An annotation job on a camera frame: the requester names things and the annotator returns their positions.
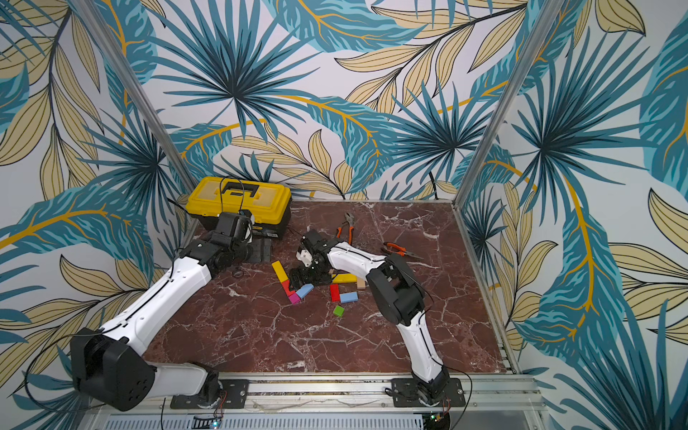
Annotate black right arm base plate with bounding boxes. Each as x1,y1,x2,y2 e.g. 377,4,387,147
384,378,470,408

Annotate light blue block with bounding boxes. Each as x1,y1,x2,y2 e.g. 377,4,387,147
297,284,315,299
340,292,359,304

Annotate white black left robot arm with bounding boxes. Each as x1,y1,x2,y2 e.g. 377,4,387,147
70,210,254,411

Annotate yellow black toolbox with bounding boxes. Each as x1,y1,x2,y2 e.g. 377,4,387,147
186,177,292,239

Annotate silver left corner post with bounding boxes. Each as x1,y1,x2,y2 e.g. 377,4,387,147
72,0,197,191

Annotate aluminium front rail frame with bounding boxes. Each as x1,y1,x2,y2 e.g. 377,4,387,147
79,373,554,429

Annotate red block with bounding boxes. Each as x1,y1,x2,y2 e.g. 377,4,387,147
329,284,340,303
281,279,296,297

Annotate silver aluminium corner post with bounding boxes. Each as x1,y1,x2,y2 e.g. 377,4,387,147
453,0,564,211

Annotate orange needle nose pliers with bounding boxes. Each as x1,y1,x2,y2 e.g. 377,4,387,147
381,242,422,260

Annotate yellow long block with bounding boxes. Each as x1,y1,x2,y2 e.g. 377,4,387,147
331,273,358,284

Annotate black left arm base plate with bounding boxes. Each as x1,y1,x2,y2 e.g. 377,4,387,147
170,379,249,410

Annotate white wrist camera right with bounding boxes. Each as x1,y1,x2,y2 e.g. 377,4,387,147
297,249,313,267

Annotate orange groove joint pliers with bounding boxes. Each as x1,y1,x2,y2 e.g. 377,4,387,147
336,212,355,245

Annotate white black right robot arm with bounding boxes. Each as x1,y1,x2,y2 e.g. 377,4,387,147
290,230,450,406

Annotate light blue flat block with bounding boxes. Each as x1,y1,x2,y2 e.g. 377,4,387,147
340,292,359,304

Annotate yellow short block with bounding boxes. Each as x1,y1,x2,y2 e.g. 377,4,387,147
272,261,288,283

